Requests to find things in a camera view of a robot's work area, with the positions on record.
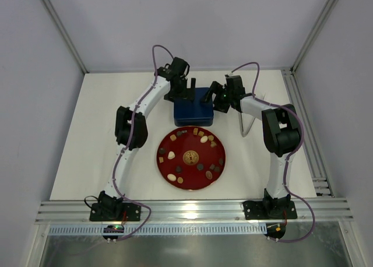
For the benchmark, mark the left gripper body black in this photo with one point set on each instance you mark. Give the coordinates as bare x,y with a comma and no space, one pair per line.
180,95

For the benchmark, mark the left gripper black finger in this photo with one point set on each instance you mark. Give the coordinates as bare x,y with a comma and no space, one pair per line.
170,97
192,89

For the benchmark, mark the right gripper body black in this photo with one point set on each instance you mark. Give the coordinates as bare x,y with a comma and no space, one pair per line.
219,97

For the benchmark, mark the blue tin lid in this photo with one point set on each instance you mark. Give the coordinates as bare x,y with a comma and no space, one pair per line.
187,110

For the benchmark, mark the metal tongs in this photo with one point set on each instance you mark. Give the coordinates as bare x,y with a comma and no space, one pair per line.
246,127

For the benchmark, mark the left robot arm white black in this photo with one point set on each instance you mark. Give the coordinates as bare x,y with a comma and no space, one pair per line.
131,133

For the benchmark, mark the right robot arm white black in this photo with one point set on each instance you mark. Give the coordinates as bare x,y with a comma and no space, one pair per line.
283,136

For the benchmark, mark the blue chocolate box with tray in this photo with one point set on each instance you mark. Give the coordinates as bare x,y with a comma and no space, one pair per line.
199,122

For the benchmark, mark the white shell chocolate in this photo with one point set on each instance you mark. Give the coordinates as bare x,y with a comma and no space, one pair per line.
171,155

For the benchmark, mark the white swirl oval chocolate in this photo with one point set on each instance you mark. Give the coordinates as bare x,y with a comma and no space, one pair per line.
171,177

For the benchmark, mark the brown oval chocolate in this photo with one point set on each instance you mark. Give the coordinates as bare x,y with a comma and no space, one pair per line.
209,175

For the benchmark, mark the red round plate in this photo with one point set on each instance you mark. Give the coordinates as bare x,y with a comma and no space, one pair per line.
189,152

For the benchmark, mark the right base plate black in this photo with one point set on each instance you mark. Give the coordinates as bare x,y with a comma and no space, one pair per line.
255,210

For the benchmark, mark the base plate black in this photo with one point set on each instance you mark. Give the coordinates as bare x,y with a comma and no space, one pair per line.
255,210
115,212

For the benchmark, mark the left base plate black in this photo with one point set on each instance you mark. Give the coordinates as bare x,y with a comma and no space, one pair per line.
115,212

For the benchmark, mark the white slotted cable duct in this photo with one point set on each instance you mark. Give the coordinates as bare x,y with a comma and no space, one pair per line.
157,229

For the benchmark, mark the aluminium mounting rail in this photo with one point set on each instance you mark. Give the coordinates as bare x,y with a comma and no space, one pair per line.
202,211

